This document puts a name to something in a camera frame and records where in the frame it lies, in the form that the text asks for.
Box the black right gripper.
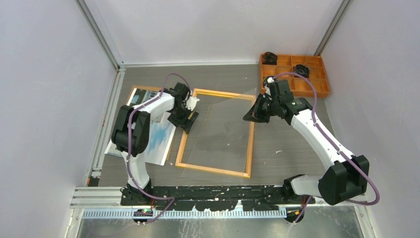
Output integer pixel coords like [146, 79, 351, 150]
[244, 93, 279, 123]

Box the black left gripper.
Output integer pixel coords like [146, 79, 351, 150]
[168, 104, 198, 133]

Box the building and sky photo print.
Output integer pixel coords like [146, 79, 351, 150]
[105, 86, 175, 166]

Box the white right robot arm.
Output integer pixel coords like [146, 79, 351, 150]
[243, 77, 369, 205]

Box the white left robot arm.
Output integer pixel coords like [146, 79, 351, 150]
[111, 82, 199, 205]

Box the brown fibreboard backing board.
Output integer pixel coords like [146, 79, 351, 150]
[126, 85, 174, 162]

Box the orange compartment tray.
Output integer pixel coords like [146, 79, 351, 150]
[260, 53, 331, 99]

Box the black cable coil top left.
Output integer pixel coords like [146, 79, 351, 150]
[262, 52, 278, 65]

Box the black cable coil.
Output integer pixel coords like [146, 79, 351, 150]
[293, 64, 311, 78]
[262, 52, 278, 65]

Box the black cable coil centre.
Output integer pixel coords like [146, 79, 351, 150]
[293, 64, 311, 78]

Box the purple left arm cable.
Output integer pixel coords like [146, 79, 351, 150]
[126, 72, 192, 225]

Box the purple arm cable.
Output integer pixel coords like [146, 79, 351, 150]
[126, 72, 192, 225]
[269, 72, 381, 225]

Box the aluminium left side rail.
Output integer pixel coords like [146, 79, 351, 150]
[85, 64, 126, 187]

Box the aluminium rail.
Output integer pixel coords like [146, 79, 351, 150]
[70, 187, 303, 221]
[85, 64, 126, 187]

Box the aluminium front rail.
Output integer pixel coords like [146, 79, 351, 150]
[70, 187, 303, 221]

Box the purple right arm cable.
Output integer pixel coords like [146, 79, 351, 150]
[269, 72, 381, 225]

